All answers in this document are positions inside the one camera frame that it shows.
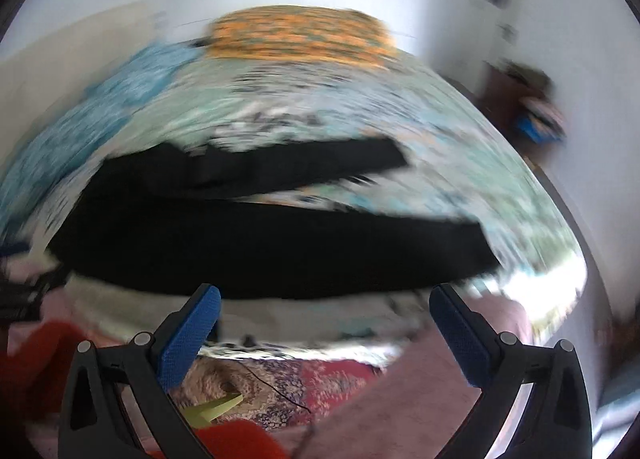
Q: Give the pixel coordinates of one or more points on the pink dotted pajama leg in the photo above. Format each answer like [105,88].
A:
[411,411]

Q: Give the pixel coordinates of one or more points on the clothes pile in basket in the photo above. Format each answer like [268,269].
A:
[539,121]

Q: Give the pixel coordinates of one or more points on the black pants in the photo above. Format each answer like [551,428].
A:
[166,221]

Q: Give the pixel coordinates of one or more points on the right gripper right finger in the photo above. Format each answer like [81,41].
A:
[556,420]

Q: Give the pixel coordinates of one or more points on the red fuzzy sleeve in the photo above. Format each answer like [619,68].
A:
[34,375]

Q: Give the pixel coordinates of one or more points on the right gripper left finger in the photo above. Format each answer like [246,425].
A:
[94,422]

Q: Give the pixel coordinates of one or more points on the dark brown cabinet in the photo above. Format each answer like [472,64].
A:
[501,100]

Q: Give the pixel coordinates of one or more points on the blue floral pillow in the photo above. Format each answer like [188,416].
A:
[68,141]

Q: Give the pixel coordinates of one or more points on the patterned red rug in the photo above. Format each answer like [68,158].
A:
[275,394]

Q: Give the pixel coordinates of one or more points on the beige headboard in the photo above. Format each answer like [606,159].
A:
[51,75]

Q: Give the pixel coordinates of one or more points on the orange floral pillow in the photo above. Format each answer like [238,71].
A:
[302,34]

